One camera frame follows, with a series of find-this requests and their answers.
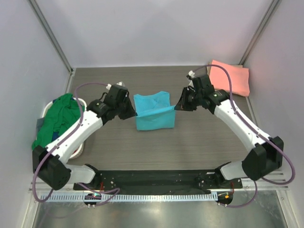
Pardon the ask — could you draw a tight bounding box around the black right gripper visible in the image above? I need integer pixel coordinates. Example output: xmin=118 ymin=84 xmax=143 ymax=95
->
xmin=176 ymin=87 xmax=203 ymax=111

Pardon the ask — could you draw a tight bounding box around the light blue t shirt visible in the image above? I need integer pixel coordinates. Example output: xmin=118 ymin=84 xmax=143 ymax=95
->
xmin=133 ymin=91 xmax=176 ymax=131

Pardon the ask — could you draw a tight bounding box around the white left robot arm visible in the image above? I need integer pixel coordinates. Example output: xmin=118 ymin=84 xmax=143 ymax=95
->
xmin=32 ymin=82 xmax=136 ymax=190

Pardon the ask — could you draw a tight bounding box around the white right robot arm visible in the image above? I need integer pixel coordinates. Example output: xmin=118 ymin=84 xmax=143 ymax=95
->
xmin=175 ymin=71 xmax=284 ymax=188

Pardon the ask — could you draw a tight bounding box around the pink folded t shirt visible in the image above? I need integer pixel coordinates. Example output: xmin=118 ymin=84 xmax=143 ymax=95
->
xmin=209 ymin=60 xmax=250 ymax=97

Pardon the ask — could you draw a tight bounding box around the green t shirt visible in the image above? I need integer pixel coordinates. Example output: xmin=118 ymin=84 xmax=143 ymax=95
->
xmin=31 ymin=93 xmax=85 ymax=149

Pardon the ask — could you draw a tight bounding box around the white laundry basket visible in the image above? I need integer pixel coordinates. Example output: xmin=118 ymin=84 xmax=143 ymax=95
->
xmin=42 ymin=97 xmax=86 ymax=159

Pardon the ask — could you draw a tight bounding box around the grey garment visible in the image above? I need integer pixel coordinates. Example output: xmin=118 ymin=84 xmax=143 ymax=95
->
xmin=36 ymin=117 xmax=45 ymax=135

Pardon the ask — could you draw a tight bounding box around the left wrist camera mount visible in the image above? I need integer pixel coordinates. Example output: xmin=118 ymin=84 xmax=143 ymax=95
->
xmin=105 ymin=81 xmax=126 ymax=91

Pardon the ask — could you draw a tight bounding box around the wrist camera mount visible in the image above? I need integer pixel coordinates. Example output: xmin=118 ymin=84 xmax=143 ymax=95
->
xmin=186 ymin=70 xmax=195 ymax=81
xmin=105 ymin=81 xmax=126 ymax=91

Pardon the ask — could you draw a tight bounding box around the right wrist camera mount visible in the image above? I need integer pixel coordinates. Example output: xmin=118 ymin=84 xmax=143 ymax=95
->
xmin=186 ymin=70 xmax=195 ymax=81

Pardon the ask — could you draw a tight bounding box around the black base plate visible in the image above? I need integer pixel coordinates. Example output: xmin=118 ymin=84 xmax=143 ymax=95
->
xmin=83 ymin=170 xmax=243 ymax=190

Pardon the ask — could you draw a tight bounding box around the white slotted cable duct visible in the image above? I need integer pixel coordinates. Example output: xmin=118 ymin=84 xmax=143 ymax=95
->
xmin=40 ymin=191 xmax=218 ymax=202

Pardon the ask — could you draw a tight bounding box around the aluminium frame rail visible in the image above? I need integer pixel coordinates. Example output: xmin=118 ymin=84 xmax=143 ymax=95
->
xmin=28 ymin=171 xmax=290 ymax=193

